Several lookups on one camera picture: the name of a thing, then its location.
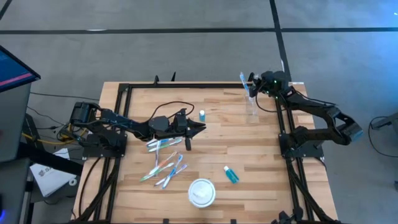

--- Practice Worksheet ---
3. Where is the thick black power cable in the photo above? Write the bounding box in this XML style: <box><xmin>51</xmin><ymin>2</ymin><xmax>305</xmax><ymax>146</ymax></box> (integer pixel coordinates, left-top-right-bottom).
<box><xmin>77</xmin><ymin>157</ymin><xmax>104</xmax><ymax>220</ymax></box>

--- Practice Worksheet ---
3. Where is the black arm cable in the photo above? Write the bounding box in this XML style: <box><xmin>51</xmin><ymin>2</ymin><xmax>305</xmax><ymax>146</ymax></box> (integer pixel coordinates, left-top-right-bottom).
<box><xmin>148</xmin><ymin>100</ymin><xmax>196</xmax><ymax>123</ymax></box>
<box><xmin>254</xmin><ymin>92</ymin><xmax>284</xmax><ymax>114</ymax></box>

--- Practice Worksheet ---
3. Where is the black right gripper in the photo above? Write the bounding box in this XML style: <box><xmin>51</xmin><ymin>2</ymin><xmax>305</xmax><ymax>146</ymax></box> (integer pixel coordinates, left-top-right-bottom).
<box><xmin>248</xmin><ymin>77</ymin><xmax>276</xmax><ymax>98</ymax></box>

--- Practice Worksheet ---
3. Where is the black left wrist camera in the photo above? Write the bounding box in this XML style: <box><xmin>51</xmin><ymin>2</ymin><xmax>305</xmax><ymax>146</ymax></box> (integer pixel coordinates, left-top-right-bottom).
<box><xmin>172</xmin><ymin>108</ymin><xmax>187</xmax><ymax>133</ymax></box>

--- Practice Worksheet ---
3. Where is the green toothbrush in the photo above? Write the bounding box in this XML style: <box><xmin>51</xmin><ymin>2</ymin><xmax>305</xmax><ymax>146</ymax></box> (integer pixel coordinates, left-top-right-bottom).
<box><xmin>147</xmin><ymin>139</ymin><xmax>183</xmax><ymax>153</ymax></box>
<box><xmin>139</xmin><ymin>162</ymin><xmax>175</xmax><ymax>183</ymax></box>

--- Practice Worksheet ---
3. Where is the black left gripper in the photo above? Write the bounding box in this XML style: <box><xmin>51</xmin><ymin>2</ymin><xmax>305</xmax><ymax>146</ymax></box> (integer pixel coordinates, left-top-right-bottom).
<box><xmin>185</xmin><ymin>119</ymin><xmax>207</xmax><ymax>151</ymax></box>

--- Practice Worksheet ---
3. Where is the white printed paper sheet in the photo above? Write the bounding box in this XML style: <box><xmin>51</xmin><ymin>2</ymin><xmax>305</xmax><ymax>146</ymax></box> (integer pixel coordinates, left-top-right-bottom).
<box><xmin>29</xmin><ymin>147</ymin><xmax>78</xmax><ymax>198</ymax></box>

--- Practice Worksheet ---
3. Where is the black aluminium upright post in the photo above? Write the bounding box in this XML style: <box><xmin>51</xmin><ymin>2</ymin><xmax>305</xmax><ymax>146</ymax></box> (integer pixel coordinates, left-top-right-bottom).
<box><xmin>17</xmin><ymin>141</ymin><xmax>84</xmax><ymax>177</ymax></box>

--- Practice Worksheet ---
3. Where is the blue toothbrush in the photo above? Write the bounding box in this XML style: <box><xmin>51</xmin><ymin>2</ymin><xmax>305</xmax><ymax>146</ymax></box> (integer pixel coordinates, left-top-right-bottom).
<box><xmin>161</xmin><ymin>154</ymin><xmax>185</xmax><ymax>190</ymax></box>
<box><xmin>239</xmin><ymin>72</ymin><xmax>251</xmax><ymax>98</ymax></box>
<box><xmin>145</xmin><ymin>138</ymin><xmax>175</xmax><ymax>147</ymax></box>

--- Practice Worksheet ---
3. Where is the grey monitor stand box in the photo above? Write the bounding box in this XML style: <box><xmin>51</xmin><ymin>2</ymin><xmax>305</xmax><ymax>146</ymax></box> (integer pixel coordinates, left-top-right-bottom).
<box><xmin>0</xmin><ymin>82</ymin><xmax>32</xmax><ymax>163</ymax></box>

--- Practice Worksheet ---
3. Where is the orange toothbrush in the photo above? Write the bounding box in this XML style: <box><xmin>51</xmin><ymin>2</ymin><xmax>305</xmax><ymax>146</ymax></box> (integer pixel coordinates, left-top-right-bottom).
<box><xmin>149</xmin><ymin>151</ymin><xmax>178</xmax><ymax>175</ymax></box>

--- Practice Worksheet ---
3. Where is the grey desk leg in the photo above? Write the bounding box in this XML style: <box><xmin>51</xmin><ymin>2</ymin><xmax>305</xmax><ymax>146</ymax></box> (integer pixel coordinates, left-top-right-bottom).
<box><xmin>370</xmin><ymin>112</ymin><xmax>398</xmax><ymax>131</ymax></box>

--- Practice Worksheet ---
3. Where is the yellow floor cable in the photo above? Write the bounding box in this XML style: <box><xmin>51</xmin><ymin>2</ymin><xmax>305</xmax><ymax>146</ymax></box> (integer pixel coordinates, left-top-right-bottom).
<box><xmin>21</xmin><ymin>123</ymin><xmax>88</xmax><ymax>146</ymax></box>

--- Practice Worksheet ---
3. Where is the thin black floor cable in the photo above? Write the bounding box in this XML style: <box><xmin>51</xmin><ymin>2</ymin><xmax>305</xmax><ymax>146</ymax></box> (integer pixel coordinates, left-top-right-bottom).
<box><xmin>29</xmin><ymin>91</ymin><xmax>100</xmax><ymax>102</ymax></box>

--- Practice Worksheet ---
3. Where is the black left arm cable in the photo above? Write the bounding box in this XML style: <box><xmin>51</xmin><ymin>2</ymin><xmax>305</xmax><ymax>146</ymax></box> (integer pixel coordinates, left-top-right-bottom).
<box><xmin>148</xmin><ymin>100</ymin><xmax>196</xmax><ymax>123</ymax></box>

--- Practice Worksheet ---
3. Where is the clear plastic holder cup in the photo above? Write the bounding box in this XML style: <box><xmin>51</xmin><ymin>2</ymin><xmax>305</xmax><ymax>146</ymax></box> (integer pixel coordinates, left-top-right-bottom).
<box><xmin>244</xmin><ymin>94</ymin><xmax>260</xmax><ymax>124</ymax></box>

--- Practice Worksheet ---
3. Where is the monitor with blue screen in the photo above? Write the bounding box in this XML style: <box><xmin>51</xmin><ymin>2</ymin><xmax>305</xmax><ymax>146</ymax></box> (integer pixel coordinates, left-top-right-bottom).
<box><xmin>0</xmin><ymin>45</ymin><xmax>42</xmax><ymax>93</ymax></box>

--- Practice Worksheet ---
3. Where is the dark grey cabinet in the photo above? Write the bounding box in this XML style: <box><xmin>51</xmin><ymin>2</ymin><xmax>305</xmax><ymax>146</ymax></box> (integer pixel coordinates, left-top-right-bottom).
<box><xmin>0</xmin><ymin>158</ymin><xmax>32</xmax><ymax>224</ymax></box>

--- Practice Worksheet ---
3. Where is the looped black floor cable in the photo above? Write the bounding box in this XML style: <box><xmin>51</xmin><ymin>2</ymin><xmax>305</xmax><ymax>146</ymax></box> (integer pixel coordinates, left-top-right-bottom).
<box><xmin>368</xmin><ymin>116</ymin><xmax>398</xmax><ymax>158</ymax></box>

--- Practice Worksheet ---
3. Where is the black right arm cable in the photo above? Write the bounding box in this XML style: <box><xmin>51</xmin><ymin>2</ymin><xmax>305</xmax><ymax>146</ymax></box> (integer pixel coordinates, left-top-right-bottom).
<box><xmin>254</xmin><ymin>92</ymin><xmax>284</xmax><ymax>114</ymax></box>

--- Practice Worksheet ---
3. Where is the small blue tube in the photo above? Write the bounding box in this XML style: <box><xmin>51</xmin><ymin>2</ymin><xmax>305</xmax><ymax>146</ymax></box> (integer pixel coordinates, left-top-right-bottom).
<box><xmin>223</xmin><ymin>165</ymin><xmax>240</xmax><ymax>184</ymax></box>

